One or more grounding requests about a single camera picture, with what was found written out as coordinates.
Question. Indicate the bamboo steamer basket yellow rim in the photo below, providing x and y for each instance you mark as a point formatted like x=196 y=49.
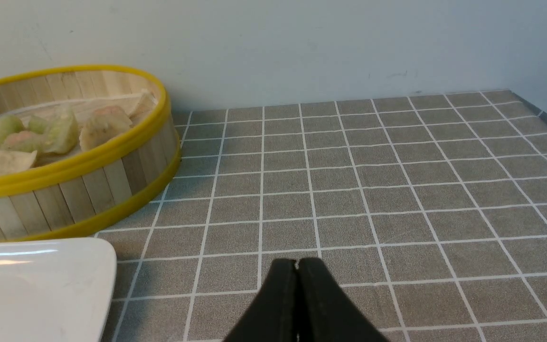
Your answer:
x=87 y=192

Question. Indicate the pink tinted dumpling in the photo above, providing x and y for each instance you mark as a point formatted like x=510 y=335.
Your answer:
x=24 y=141

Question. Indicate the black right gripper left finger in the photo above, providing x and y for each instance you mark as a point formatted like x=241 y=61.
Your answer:
x=269 y=317

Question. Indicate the white square plate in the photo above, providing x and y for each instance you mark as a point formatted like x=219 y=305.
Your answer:
x=56 y=290

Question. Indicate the grey checked tablecloth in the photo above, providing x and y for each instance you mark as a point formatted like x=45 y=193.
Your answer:
x=429 y=211

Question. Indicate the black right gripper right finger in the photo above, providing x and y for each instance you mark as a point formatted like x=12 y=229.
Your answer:
x=325 y=313

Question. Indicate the light green dumpling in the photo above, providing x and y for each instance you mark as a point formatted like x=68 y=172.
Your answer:
x=9 y=124

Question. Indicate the pale cream dumpling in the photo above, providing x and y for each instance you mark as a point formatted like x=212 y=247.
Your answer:
x=103 y=125

